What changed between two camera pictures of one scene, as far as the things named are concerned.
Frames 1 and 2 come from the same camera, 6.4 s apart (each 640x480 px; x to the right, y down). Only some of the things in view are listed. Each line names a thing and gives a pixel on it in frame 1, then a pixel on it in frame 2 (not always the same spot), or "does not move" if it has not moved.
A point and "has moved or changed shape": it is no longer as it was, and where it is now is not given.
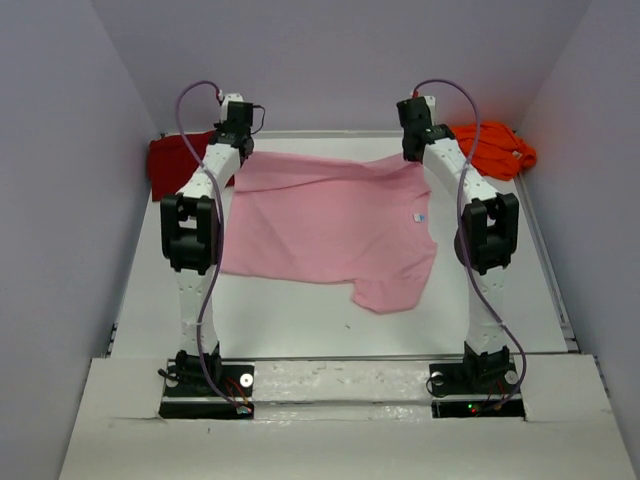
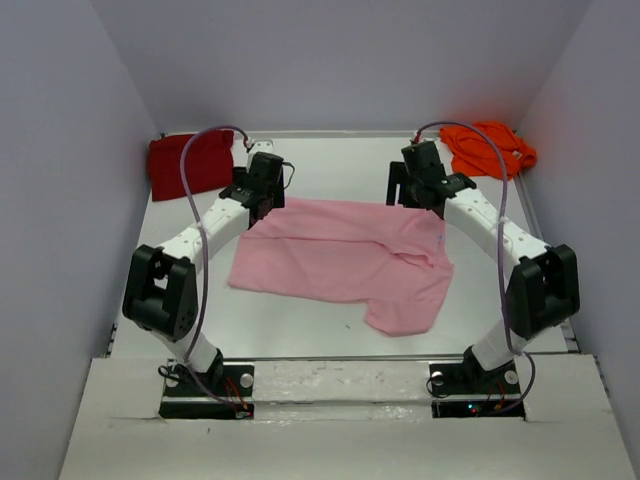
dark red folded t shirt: x=172 y=163 does not move
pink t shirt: x=333 y=219 has moved or changed shape
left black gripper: x=218 y=127 -> x=277 y=193
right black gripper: x=411 y=158 -> x=399 y=176
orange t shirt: x=500 y=152 does not move
